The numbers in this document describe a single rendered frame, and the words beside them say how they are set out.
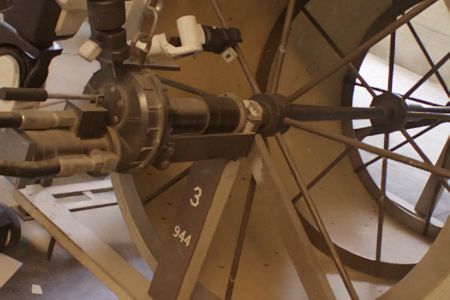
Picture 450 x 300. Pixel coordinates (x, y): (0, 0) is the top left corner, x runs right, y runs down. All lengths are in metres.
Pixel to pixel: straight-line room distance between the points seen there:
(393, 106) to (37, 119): 1.90
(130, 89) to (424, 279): 1.01
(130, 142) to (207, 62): 1.55
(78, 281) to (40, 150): 1.22
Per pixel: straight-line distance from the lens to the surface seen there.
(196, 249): 2.20
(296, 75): 3.78
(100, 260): 2.48
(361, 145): 2.04
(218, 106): 1.93
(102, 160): 1.58
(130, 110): 1.63
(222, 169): 2.06
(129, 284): 2.40
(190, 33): 2.12
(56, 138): 1.57
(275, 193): 2.03
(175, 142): 1.77
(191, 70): 3.06
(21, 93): 1.48
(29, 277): 2.63
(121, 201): 2.73
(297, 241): 2.01
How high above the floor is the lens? 1.48
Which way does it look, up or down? 18 degrees down
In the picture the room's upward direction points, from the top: 20 degrees clockwise
